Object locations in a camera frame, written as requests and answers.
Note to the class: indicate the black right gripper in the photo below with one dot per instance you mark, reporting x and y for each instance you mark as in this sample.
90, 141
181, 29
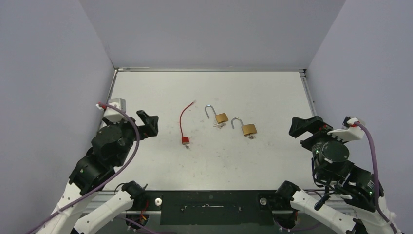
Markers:
311, 134

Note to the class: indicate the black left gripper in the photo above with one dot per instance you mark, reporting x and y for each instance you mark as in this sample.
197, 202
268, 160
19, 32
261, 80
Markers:
151, 127

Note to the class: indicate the red cable padlock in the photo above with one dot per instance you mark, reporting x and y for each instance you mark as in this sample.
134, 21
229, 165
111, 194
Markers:
184, 139

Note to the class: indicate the brass padlock with key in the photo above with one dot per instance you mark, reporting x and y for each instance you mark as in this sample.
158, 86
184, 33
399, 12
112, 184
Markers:
246, 129

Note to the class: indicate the brass padlock long shackle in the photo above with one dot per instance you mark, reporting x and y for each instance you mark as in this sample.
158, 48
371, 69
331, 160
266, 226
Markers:
220, 118

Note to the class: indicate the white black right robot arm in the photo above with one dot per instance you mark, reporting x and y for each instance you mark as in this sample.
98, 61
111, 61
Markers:
354, 200

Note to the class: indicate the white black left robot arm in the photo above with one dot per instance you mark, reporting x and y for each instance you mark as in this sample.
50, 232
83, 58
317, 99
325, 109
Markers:
106, 158

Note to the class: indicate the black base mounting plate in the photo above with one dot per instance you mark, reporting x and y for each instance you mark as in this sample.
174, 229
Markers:
219, 207

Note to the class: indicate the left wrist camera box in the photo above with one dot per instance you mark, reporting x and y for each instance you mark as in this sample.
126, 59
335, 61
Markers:
111, 114

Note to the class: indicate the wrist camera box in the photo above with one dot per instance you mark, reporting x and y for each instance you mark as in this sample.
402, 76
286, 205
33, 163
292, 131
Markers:
111, 114
349, 131

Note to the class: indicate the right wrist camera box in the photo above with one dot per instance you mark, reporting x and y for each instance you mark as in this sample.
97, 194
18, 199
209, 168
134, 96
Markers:
349, 131

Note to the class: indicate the aluminium table edge rail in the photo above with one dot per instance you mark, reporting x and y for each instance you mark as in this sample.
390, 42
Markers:
311, 102

